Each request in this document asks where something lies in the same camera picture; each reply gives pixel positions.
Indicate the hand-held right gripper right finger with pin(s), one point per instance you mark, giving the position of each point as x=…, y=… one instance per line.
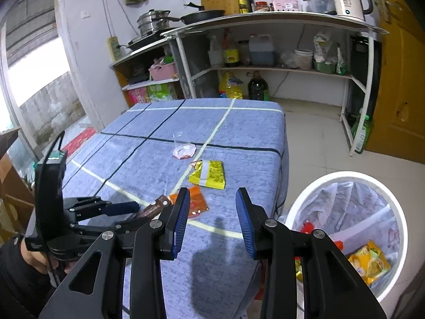
x=245, y=226

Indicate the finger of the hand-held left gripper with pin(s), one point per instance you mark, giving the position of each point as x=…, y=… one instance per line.
x=93, y=227
x=121, y=208

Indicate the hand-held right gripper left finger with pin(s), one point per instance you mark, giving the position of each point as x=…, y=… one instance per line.
x=179, y=226

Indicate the orange snack wrapper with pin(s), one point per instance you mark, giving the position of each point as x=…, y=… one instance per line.
x=198, y=202

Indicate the brown chocolate wrapper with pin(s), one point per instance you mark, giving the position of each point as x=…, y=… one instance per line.
x=156, y=206

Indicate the clear plastic bin liner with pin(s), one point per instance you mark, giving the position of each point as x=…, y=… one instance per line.
x=338, y=202

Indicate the long yellow snack wrapper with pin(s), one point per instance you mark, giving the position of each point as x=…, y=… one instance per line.
x=368, y=262

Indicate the white round trash bin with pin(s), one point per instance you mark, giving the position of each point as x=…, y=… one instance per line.
x=398, y=212

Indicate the person's left forearm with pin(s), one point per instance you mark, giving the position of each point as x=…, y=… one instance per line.
x=20, y=289

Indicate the person's left hand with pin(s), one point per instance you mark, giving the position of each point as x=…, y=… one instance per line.
x=31, y=256

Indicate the wooden cabinet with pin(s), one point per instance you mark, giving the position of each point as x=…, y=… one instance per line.
x=15, y=186

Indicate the red floor mat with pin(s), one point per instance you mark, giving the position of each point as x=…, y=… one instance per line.
x=78, y=141

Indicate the blue checked tablecloth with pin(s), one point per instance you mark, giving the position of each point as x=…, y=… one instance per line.
x=149, y=159

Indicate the yellow snack packet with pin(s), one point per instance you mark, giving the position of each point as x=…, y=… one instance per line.
x=212, y=174

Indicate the red printed bag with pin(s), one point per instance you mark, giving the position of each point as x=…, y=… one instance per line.
x=259, y=294

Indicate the clear plastic jelly cup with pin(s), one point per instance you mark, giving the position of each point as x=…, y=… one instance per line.
x=184, y=151

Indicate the pink cardboard box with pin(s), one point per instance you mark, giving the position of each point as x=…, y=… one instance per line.
x=137, y=96

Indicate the window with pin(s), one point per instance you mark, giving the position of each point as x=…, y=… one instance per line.
x=40, y=73

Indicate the green cardboard box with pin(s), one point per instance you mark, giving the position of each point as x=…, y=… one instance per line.
x=160, y=92

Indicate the black gas stove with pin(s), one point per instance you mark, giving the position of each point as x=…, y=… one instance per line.
x=137, y=78

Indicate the low wooden shelf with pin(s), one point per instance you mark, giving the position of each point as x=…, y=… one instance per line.
x=117, y=73

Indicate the dark cooking oil bottle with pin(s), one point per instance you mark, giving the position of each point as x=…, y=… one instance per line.
x=258, y=88

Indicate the yellow cooking oil bottle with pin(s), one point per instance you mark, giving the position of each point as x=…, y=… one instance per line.
x=230, y=88

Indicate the pink plastic basket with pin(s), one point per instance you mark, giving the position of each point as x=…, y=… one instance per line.
x=162, y=73

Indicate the green plastic bottle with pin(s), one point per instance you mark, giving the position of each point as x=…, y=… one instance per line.
x=362, y=136

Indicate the yellowish power strip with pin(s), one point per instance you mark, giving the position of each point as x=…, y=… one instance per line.
x=114, y=49

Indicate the black induction cooker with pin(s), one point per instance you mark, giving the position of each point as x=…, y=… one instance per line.
x=144, y=42

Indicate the crumpled plastic bag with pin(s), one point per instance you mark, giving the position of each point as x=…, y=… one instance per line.
x=287, y=60

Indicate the brown glass jar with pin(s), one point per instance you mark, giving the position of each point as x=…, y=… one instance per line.
x=244, y=55

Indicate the yellow label sauce bottle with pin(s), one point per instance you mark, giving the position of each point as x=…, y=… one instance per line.
x=231, y=55

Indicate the blue liquid jerrycan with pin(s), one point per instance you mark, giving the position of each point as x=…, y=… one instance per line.
x=262, y=53

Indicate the white spray bottle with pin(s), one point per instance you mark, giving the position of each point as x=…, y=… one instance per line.
x=215, y=55

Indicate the white lidded tub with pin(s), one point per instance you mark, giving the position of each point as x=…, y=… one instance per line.
x=303, y=60

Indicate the green bowl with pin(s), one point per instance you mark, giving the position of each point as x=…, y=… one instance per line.
x=324, y=67

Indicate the steel steamer pot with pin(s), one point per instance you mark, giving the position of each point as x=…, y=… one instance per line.
x=152, y=23

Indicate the green upright packet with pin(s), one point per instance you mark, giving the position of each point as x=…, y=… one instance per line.
x=341, y=61

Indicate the black box appliance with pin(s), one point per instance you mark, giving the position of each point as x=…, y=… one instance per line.
x=360, y=73

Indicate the stuffed plastic bag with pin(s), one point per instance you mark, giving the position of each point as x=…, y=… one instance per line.
x=325, y=45

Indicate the yellow wooden door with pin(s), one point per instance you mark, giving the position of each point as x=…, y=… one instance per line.
x=398, y=89

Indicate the black frying pan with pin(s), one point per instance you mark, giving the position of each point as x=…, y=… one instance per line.
x=202, y=16

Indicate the white metal shelf rack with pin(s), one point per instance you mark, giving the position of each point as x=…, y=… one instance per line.
x=265, y=16

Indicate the red lid jar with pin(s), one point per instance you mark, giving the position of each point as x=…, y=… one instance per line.
x=261, y=6

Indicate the green label oil bottle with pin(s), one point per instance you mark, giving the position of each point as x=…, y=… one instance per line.
x=242, y=5

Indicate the dark sauce bottle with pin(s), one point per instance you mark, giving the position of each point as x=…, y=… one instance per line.
x=250, y=3

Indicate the pink utensil holder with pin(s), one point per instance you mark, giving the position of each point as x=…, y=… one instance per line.
x=284, y=5

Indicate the clear grey plastic container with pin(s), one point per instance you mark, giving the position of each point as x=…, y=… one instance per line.
x=317, y=3

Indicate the white wall switch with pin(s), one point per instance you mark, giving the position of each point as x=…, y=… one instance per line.
x=85, y=14

